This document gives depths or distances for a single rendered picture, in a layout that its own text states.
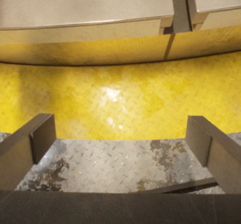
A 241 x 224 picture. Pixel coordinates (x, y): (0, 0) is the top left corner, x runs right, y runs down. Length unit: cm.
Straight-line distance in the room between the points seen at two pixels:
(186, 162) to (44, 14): 58
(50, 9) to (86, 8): 8
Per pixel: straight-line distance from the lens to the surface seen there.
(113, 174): 66
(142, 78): 65
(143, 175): 65
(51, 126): 16
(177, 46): 58
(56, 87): 72
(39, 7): 46
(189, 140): 17
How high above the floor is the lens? 63
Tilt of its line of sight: 80 degrees down
